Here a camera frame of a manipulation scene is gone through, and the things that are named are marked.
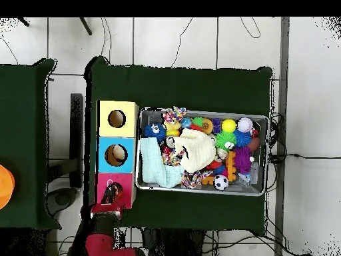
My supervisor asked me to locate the black floor cable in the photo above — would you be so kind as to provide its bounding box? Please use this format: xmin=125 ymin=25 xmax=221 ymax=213
xmin=170 ymin=17 xmax=194 ymax=69
xmin=268 ymin=153 xmax=341 ymax=164

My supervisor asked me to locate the green spiky ball with eyes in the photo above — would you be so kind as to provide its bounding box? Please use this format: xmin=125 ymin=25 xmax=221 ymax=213
xmin=214 ymin=131 xmax=237 ymax=150

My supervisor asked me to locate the black stand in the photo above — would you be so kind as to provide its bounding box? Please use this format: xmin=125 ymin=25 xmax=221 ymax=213
xmin=46 ymin=93 xmax=84 ymax=217

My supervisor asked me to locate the light blue muslin cloth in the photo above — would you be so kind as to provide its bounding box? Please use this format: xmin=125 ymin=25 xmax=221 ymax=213
xmin=139 ymin=137 xmax=186 ymax=189

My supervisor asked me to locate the cream muslin cloth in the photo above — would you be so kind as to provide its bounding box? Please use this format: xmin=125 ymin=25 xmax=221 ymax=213
xmin=174 ymin=127 xmax=217 ymax=174

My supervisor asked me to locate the wooden three-hole box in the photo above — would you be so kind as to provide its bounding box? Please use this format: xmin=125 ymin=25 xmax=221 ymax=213
xmin=94 ymin=99 xmax=140 ymax=209

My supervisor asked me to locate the colourful rope knot toy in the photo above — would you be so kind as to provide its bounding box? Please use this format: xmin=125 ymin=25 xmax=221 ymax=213
xmin=161 ymin=105 xmax=187 ymax=124
xmin=181 ymin=170 xmax=214 ymax=189

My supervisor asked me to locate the dark green table cloth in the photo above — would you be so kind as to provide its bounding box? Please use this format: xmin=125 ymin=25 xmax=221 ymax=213
xmin=83 ymin=55 xmax=274 ymax=237

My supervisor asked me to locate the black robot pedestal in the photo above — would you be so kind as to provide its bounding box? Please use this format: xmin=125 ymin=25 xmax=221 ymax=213
xmin=141 ymin=227 xmax=206 ymax=256

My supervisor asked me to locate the white baseball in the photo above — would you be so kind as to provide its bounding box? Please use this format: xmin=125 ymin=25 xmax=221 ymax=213
xmin=236 ymin=117 xmax=254 ymax=133

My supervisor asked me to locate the shallow clear mesh bin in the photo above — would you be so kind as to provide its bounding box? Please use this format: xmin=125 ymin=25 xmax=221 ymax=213
xmin=135 ymin=107 xmax=270 ymax=197

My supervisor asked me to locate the small soccer ball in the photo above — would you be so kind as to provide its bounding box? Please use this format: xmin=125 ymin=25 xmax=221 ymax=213
xmin=212 ymin=174 xmax=230 ymax=191

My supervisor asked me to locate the orange plastic bowl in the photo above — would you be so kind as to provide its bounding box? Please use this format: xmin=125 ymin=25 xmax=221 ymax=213
xmin=0 ymin=163 xmax=15 ymax=209

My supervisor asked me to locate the green covered side table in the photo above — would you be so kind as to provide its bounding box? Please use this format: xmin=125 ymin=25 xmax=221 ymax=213
xmin=0 ymin=57 xmax=62 ymax=231

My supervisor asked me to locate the orange tiger toy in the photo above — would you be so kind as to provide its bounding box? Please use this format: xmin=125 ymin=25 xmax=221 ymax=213
xmin=106 ymin=179 xmax=124 ymax=199

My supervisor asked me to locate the blue spiky ball with eyes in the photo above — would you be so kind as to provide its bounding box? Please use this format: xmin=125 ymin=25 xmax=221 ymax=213
xmin=143 ymin=123 xmax=167 ymax=143

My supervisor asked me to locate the purple spiky ball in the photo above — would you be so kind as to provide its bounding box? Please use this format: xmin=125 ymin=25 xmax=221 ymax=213
xmin=233 ymin=146 xmax=255 ymax=175

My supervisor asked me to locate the yellow smooth ball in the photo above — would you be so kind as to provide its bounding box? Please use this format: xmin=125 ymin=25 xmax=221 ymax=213
xmin=221 ymin=118 xmax=237 ymax=133

